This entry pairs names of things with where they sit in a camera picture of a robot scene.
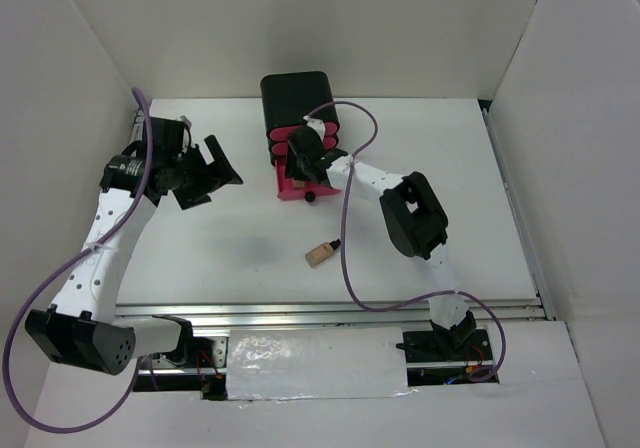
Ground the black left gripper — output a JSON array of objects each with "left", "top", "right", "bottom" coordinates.
[{"left": 167, "top": 135, "right": 242, "bottom": 211}]

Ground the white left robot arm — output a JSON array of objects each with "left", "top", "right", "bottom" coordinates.
[{"left": 25, "top": 117, "right": 243, "bottom": 375}]

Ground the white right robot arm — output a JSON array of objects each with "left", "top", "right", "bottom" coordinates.
[{"left": 287, "top": 116, "right": 476, "bottom": 360}]

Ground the black drawer organizer box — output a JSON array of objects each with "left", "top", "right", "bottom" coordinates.
[{"left": 260, "top": 71, "right": 334, "bottom": 166}]

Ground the white foil cover sheet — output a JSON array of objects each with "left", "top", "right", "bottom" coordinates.
[{"left": 226, "top": 327, "right": 410, "bottom": 401}]

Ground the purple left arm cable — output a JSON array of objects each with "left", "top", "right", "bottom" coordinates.
[{"left": 0, "top": 86, "right": 153, "bottom": 434}]

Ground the aluminium left side rail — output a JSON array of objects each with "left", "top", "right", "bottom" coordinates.
[{"left": 130, "top": 109, "right": 145, "bottom": 142}]

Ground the aluminium rail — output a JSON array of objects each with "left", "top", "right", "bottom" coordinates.
[
  {"left": 114, "top": 301, "right": 546, "bottom": 327},
  {"left": 130, "top": 109, "right": 145, "bottom": 142},
  {"left": 478, "top": 99, "right": 558, "bottom": 321}
]

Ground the aluminium front rail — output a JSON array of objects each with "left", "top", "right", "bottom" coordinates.
[{"left": 114, "top": 301, "right": 546, "bottom": 327}]

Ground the aluminium right side rail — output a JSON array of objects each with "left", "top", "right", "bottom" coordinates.
[{"left": 478, "top": 99, "right": 558, "bottom": 321}]

